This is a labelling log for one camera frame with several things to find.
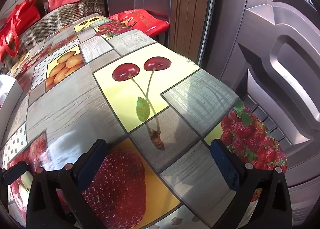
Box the red tote bag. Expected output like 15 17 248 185
0 0 42 63

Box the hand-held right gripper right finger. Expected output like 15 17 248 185
210 139 293 229

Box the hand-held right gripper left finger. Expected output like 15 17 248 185
26 138 108 229

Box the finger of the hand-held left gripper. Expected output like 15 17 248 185
2 161 28 186

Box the plaid fabric covered seat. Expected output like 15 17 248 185
5 0 107 64

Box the red printed shopping bag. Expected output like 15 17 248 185
107 9 170 36

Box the white cardboard box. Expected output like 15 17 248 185
0 74 23 149

